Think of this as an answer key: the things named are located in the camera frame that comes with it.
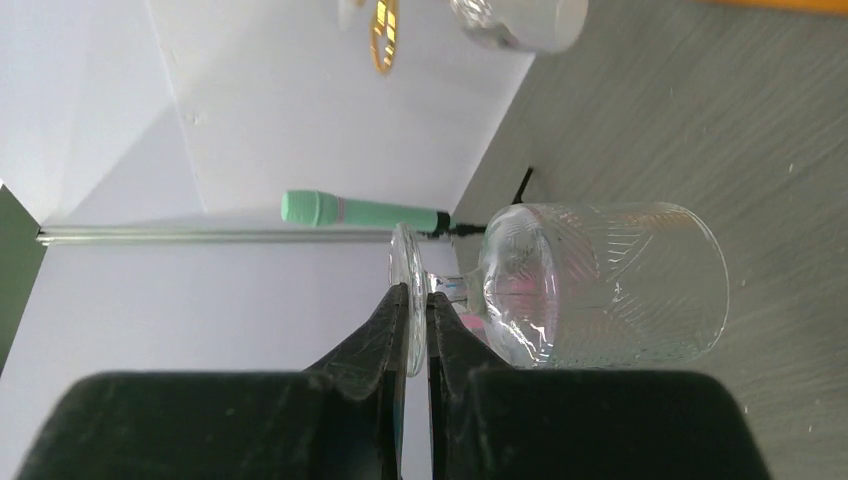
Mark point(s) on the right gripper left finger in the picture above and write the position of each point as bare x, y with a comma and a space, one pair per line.
340, 418

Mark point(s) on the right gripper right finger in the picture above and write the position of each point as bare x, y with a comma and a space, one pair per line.
492, 421

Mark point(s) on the clear ribbed wine glass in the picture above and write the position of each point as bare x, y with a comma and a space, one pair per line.
639, 284

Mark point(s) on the gold wine glass rack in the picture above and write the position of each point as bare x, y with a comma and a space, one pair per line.
383, 25

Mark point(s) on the orange wooden rack base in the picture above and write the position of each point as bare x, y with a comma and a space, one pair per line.
825, 7

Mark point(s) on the pink phone stand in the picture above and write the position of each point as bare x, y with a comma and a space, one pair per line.
502, 300

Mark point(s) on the green microphone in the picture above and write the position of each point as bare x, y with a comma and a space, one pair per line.
319, 209

